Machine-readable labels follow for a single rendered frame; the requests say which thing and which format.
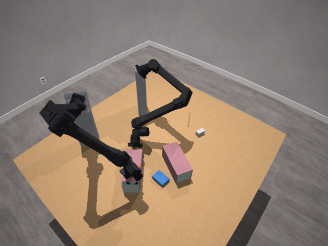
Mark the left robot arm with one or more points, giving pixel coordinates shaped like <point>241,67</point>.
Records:
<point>178,103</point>

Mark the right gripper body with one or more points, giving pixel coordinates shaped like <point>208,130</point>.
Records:
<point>124,174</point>

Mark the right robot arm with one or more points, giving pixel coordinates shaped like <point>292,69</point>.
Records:
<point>59,124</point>

